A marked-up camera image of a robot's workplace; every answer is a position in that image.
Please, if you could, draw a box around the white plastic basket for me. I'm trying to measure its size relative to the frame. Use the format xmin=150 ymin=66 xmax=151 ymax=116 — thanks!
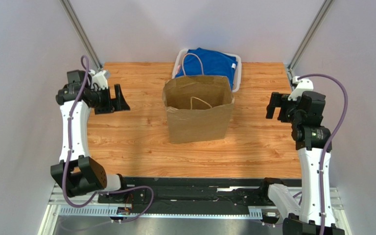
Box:
xmin=172 ymin=48 xmax=242 ymax=93

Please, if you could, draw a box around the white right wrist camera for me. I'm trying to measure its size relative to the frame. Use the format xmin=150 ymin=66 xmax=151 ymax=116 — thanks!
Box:
xmin=288 ymin=76 xmax=314 ymax=101

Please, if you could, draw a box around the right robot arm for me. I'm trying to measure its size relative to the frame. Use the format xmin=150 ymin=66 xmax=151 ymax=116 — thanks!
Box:
xmin=266 ymin=91 xmax=345 ymax=235

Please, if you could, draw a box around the aluminium frame rail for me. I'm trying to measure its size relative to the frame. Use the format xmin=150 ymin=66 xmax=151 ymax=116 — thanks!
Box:
xmin=38 ymin=182 xmax=353 ymax=235

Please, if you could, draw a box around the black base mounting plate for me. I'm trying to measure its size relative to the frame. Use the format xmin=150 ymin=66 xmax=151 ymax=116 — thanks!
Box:
xmin=97 ymin=177 xmax=302 ymax=216

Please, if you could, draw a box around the blue folded cloth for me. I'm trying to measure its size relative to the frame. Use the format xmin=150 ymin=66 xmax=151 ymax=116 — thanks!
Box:
xmin=175 ymin=47 xmax=238 ymax=90

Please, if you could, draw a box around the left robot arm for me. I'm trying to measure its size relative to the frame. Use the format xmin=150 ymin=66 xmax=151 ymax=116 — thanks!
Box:
xmin=50 ymin=70 xmax=130 ymax=197

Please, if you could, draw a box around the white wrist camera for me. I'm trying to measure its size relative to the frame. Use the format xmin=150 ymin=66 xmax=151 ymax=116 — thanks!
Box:
xmin=288 ymin=76 xmax=314 ymax=101
xmin=90 ymin=70 xmax=111 ymax=91

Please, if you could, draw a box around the brown paper bag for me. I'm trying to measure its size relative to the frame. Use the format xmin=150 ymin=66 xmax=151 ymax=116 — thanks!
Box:
xmin=162 ymin=73 xmax=235 ymax=144

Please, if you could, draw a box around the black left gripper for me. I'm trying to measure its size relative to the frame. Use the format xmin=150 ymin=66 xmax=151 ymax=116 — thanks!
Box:
xmin=89 ymin=85 xmax=130 ymax=116

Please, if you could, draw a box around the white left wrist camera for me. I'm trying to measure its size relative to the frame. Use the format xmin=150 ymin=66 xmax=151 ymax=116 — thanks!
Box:
xmin=90 ymin=70 xmax=111 ymax=91

